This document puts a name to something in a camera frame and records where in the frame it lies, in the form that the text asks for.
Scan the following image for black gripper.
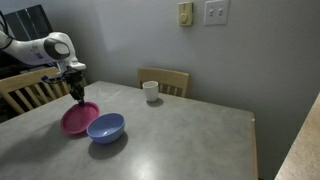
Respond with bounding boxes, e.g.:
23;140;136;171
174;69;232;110
63;68;86;105

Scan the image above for pink round plate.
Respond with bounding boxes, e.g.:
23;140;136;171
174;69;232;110
60;101;101;136

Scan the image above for blue bowl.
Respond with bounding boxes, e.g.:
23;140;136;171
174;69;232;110
86;112;126;145

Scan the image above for wooden chair with slatted back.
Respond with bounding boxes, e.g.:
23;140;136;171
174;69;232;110
0;65;71;116

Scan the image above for white mug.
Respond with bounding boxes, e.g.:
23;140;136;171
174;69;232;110
141;80;160;103

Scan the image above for black monitor screen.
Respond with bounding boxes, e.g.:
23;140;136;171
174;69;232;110
3;4;54;43

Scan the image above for wooden chair with solid backrest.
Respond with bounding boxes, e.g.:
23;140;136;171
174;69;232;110
136;67;190;98

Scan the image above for beige speckled countertop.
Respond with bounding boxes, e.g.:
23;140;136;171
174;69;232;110
273;91;320;180

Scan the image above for light grey wrist camera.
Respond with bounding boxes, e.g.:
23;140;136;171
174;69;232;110
65;60;87;72

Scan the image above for beige wall thermostat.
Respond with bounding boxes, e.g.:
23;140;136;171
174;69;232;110
177;1;194;27

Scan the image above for white light switch plate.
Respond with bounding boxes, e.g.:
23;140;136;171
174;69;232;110
203;0;230;27

